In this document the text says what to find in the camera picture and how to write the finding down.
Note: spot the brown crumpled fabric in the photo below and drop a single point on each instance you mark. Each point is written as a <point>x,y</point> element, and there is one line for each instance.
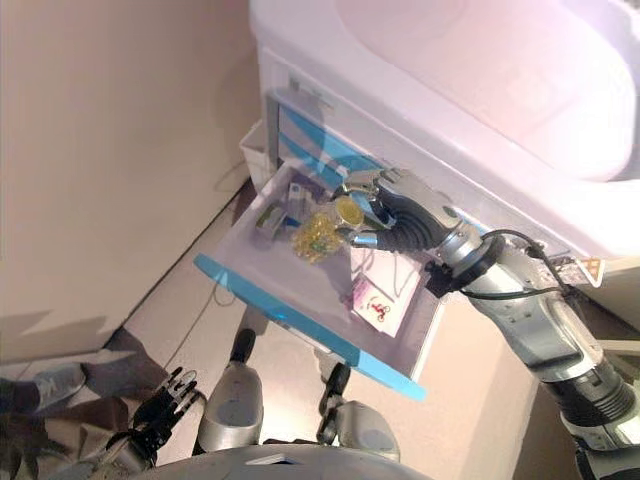
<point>65,430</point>

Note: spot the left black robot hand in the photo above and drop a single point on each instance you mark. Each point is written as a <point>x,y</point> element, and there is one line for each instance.
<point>160,410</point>

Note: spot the right silver robot leg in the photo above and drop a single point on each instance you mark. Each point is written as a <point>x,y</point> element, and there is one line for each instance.
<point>365,430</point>

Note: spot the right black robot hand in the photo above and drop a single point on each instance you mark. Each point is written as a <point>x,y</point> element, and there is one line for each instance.
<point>410,225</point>

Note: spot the white card red figure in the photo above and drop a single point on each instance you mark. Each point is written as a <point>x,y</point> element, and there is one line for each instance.
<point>385,315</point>

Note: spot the white medical cart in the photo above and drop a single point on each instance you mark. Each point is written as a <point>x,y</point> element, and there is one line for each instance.
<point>450,75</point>

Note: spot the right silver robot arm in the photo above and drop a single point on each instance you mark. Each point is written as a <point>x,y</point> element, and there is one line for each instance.
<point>540,330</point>

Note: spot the grey person shoe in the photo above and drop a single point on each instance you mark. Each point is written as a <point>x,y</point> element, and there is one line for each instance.
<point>57,385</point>

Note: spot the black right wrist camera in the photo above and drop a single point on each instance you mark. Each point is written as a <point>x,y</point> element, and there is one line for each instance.
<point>442,280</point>

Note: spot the green white medicine box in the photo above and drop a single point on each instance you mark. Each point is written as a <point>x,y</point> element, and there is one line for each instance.
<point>270,222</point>

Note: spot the yellow capsule medicine bottle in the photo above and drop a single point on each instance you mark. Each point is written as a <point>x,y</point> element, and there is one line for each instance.
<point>315,237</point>

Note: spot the silver robot torso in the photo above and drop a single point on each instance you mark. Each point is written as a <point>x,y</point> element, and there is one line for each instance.
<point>280,467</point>

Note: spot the clear plastic bag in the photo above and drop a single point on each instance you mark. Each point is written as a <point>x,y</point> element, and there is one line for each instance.
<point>395,280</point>

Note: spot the blue front cart drawer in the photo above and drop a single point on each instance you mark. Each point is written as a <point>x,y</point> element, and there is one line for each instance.
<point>330,172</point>
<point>260,265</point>
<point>345,147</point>

